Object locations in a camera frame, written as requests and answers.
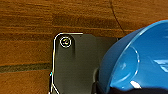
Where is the blue bowl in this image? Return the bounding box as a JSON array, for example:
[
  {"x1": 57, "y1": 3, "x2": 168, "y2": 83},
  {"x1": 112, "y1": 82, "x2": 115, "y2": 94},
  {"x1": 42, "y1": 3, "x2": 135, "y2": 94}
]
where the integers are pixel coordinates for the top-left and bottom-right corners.
[{"x1": 97, "y1": 19, "x2": 168, "y2": 94}]

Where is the dark robot base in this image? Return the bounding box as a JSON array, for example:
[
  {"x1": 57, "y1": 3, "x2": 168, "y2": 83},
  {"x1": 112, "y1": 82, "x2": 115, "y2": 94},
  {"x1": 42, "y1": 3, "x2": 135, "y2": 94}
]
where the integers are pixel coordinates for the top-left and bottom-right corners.
[{"x1": 48, "y1": 32, "x2": 126, "y2": 94}]

